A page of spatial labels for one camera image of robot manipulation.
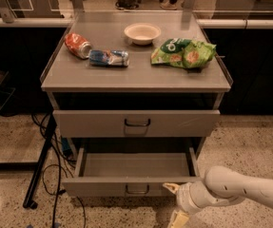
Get green chip bag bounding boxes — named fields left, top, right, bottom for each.
left=151, top=38, right=216, bottom=69

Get grey drawer cabinet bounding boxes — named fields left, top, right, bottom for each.
left=42, top=11, right=232, bottom=151

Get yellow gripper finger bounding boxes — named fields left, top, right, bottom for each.
left=163, top=182, right=180, bottom=195
left=167, top=210, right=189, bottom=228

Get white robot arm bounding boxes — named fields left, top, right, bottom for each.
left=163, top=166, right=273, bottom=228

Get black floor cables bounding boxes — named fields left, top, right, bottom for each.
left=30, top=112, right=88, bottom=228

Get white paper bowl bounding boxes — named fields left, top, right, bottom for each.
left=124, top=23, right=161, bottom=46

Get black stand leg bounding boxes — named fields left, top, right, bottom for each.
left=23, top=116, right=56, bottom=209

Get grey drawer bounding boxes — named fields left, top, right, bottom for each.
left=62, top=148, right=200, bottom=197
left=53, top=110, right=220, bottom=138

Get crushed blue soda can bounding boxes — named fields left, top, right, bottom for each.
left=88, top=50, right=129, bottom=67

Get crushed orange soda can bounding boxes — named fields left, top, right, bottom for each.
left=65, top=33, right=92, bottom=59

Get grey top drawer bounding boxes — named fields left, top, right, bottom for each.
left=53, top=110, right=220, bottom=138

